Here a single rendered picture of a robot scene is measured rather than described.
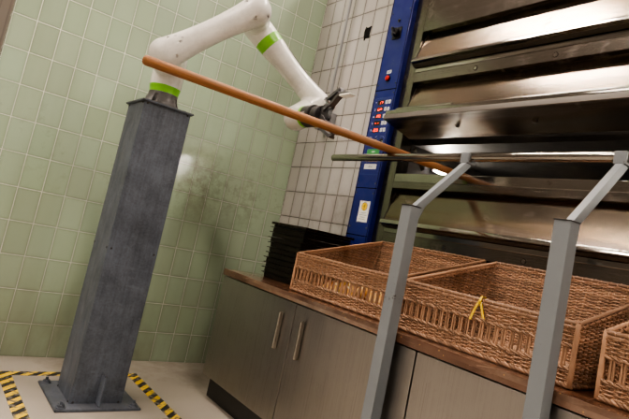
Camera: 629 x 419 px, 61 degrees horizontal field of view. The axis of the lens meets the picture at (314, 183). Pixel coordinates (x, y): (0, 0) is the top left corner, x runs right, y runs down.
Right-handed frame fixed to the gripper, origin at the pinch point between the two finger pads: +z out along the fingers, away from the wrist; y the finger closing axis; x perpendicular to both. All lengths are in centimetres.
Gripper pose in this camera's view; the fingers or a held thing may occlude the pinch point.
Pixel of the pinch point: (347, 111)
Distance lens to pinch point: 202.2
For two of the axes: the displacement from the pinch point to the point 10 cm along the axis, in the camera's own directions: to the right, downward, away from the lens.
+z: 5.8, 0.4, -8.1
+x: -7.9, -2.3, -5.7
